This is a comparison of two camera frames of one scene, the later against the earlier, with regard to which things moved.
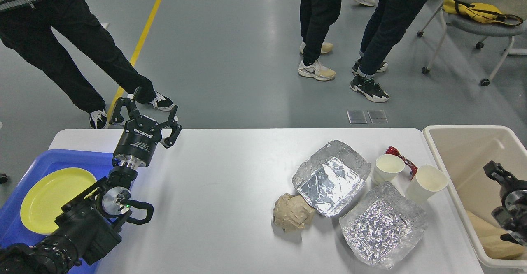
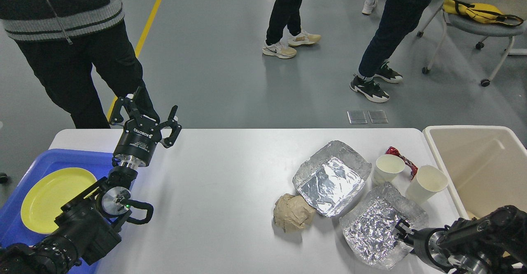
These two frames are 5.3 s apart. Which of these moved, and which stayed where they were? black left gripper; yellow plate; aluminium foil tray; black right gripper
Moved: black right gripper
Stayed: black left gripper; aluminium foil tray; yellow plate
